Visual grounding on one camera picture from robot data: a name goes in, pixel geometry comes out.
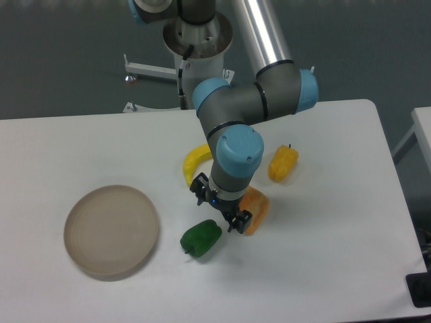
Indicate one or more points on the orange toy bread wedge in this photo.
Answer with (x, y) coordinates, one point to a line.
(257, 204)

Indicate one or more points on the beige round plate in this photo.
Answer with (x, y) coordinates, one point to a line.
(111, 232)

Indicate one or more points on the yellow toy pepper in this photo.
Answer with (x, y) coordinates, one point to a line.
(282, 163)

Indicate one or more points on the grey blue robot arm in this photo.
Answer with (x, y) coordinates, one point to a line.
(227, 113)

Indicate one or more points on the yellow toy banana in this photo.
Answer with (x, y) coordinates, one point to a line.
(194, 158)

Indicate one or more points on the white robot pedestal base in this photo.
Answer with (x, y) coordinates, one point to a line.
(198, 52)

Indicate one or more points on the white side table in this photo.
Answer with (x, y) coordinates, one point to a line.
(419, 133)

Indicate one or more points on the green toy pepper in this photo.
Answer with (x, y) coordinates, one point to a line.
(200, 238)

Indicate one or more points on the black box at table edge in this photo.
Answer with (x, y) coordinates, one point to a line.
(419, 289)

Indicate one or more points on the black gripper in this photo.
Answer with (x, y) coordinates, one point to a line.
(227, 203)

